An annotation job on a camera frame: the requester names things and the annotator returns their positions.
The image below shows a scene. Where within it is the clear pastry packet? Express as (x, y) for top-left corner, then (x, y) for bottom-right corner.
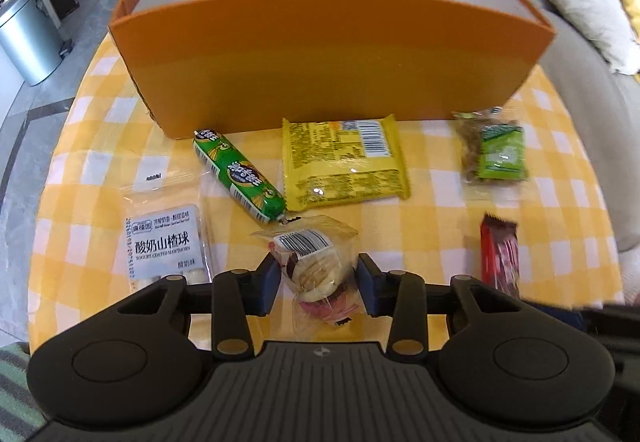
(254, 214), (361, 338)

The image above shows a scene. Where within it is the yogurt hawthorn ball packet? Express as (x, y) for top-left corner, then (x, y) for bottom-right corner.
(120, 172), (214, 291)

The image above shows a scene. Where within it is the red chocolate bar wrapper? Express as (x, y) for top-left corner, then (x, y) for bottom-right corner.
(480, 214), (520, 298)

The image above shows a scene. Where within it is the green sausage stick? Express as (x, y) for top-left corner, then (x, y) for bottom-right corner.
(193, 129), (286, 224)

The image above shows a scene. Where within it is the yellow biscuit packet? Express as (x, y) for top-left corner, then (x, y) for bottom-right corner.
(282, 115), (410, 212)

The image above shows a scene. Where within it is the green nut snack packet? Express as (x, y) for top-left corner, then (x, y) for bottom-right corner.
(454, 106), (528, 185)

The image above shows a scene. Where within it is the yellow checkered tablecloth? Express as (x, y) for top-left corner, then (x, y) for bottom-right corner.
(28, 38), (623, 348)

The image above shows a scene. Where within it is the beige sofa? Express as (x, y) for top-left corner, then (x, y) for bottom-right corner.
(531, 0), (639, 304)

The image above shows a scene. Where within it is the striped green blanket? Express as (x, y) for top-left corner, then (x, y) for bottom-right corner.
(0, 342), (46, 442)

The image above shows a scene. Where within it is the orange cardboard box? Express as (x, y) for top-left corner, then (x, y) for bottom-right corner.
(110, 0), (555, 139)

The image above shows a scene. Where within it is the silver pedal trash bin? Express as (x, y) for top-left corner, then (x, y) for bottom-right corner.
(1, 0), (73, 90)

